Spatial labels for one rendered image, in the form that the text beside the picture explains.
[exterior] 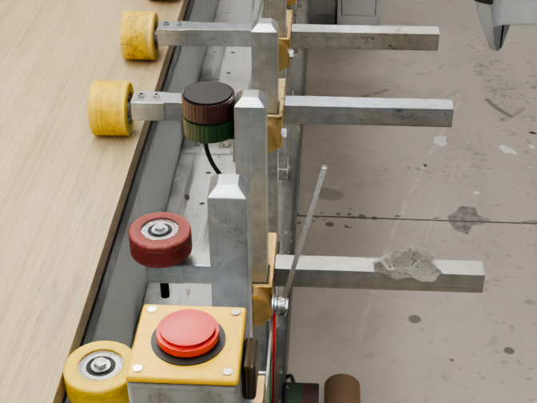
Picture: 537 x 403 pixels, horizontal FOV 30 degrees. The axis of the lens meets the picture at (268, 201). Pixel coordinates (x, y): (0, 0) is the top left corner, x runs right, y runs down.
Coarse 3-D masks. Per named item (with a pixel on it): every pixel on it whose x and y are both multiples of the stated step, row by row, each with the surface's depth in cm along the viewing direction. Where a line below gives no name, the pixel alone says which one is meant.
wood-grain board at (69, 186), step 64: (0, 0) 190; (64, 0) 190; (128, 0) 190; (0, 64) 168; (64, 64) 168; (128, 64) 168; (0, 128) 150; (64, 128) 150; (0, 192) 136; (64, 192) 136; (128, 192) 141; (0, 256) 124; (64, 256) 124; (0, 320) 114; (64, 320) 114; (0, 384) 106; (64, 384) 108
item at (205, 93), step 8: (192, 88) 113; (200, 88) 113; (208, 88) 113; (216, 88) 113; (224, 88) 113; (184, 96) 111; (192, 96) 111; (200, 96) 111; (208, 96) 111; (216, 96) 111; (224, 96) 111; (200, 104) 110; (208, 104) 110; (216, 104) 110; (232, 144) 114; (208, 152) 116; (232, 152) 115; (216, 168) 117
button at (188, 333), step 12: (180, 312) 65; (192, 312) 65; (204, 312) 65; (168, 324) 64; (180, 324) 64; (192, 324) 64; (204, 324) 64; (216, 324) 64; (168, 336) 63; (180, 336) 63; (192, 336) 63; (204, 336) 63; (216, 336) 63; (168, 348) 62; (180, 348) 62; (192, 348) 62; (204, 348) 62
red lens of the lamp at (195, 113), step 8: (232, 88) 113; (232, 96) 111; (184, 104) 111; (192, 104) 110; (224, 104) 110; (232, 104) 111; (184, 112) 112; (192, 112) 110; (200, 112) 110; (208, 112) 110; (216, 112) 110; (224, 112) 111; (232, 112) 112; (192, 120) 111; (200, 120) 111; (208, 120) 110; (216, 120) 111; (224, 120) 111
